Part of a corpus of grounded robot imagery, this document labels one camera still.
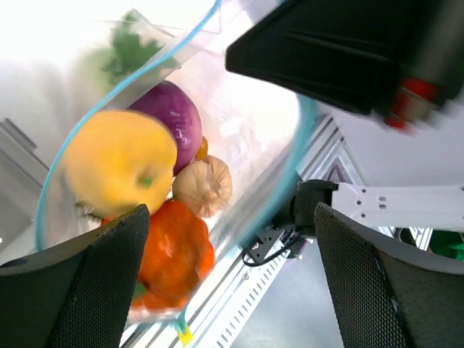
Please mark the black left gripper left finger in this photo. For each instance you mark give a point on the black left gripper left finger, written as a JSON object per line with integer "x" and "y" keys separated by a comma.
{"x": 77, "y": 293}

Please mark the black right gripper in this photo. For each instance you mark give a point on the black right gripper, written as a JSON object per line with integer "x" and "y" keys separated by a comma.
{"x": 347, "y": 54}

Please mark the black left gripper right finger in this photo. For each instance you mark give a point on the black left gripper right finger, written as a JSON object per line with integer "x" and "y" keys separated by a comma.
{"x": 386, "y": 293}

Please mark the orange toy pumpkin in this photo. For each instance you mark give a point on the orange toy pumpkin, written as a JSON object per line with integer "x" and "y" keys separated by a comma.
{"x": 178, "y": 256}

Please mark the yellow toy lemon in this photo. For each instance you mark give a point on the yellow toy lemon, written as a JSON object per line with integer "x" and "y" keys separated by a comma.
{"x": 119, "y": 160}

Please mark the white toy garlic bulb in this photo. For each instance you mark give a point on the white toy garlic bulb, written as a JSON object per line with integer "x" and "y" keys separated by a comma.
{"x": 204, "y": 186}

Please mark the clear zip top bag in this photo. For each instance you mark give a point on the clear zip top bag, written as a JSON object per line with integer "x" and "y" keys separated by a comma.
{"x": 258, "y": 129}

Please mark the purple toy onion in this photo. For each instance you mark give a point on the purple toy onion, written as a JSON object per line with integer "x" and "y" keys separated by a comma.
{"x": 172, "y": 106}

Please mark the toy pineapple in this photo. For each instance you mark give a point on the toy pineapple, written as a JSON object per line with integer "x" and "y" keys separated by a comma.
{"x": 129, "y": 51}

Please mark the yellow toy ginger root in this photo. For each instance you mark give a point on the yellow toy ginger root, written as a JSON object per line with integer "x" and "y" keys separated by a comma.
{"x": 203, "y": 150}

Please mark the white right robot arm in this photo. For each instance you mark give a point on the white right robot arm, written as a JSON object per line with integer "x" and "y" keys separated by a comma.
{"x": 418, "y": 171}

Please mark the clear grey plastic bin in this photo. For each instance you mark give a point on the clear grey plastic bin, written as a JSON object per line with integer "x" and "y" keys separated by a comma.
{"x": 22, "y": 177}

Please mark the aluminium table edge rail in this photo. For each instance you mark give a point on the aluminium table edge rail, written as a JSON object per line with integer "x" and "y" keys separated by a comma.
{"x": 326, "y": 146}

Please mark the white slotted cable duct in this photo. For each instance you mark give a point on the white slotted cable duct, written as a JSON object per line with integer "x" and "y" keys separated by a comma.
{"x": 244, "y": 300}

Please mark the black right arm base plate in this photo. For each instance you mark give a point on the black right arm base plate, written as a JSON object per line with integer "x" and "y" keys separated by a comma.
{"x": 272, "y": 243}

